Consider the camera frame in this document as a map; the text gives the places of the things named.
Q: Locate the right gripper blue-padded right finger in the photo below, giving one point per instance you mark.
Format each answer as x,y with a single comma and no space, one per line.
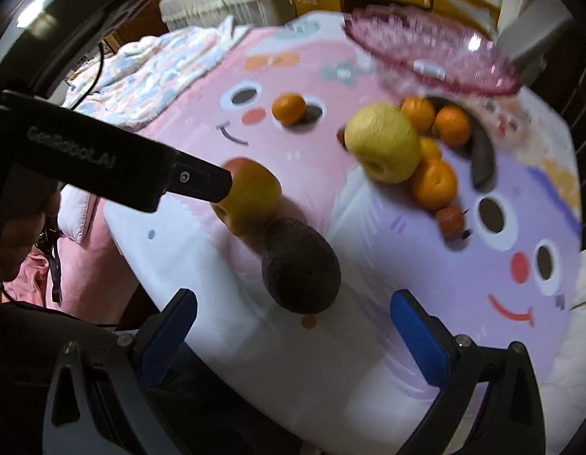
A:
431,345

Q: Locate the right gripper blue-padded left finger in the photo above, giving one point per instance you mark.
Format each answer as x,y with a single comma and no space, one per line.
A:
157,343

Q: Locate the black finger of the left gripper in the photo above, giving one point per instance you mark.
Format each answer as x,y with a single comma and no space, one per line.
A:
196,178

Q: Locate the red yellow apple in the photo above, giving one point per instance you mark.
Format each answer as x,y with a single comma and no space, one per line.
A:
253,200

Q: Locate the lone small orange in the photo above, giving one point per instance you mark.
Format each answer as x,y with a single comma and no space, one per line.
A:
289,109

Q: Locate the dark avocado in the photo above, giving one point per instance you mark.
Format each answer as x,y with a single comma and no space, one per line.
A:
299,268

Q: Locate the large orange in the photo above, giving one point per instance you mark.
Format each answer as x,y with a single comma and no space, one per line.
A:
434,184

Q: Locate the overripe black banana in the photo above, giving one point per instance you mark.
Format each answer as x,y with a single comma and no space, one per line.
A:
479,150

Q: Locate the pink bed sheet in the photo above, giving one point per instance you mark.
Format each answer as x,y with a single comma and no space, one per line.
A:
96,283

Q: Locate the pastel patterned blanket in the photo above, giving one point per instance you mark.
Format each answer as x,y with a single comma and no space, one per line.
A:
133,87

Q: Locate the cartoon printed table cloth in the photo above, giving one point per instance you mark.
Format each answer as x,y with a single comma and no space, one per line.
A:
349,385

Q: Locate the small yellow kumquat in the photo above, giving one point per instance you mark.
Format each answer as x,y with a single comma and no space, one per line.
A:
429,148

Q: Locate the orange mandarin upper right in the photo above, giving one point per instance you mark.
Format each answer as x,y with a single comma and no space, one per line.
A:
452,126

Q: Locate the orange mandarin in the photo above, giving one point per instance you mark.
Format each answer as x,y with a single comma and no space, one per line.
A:
420,112
452,126

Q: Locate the orange mandarin upper left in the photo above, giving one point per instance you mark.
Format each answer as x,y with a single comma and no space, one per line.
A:
420,112

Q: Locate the pink glass fruit bowl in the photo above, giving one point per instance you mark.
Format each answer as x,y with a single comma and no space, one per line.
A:
438,51

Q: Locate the grey office chair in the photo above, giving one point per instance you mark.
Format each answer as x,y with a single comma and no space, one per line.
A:
534,32

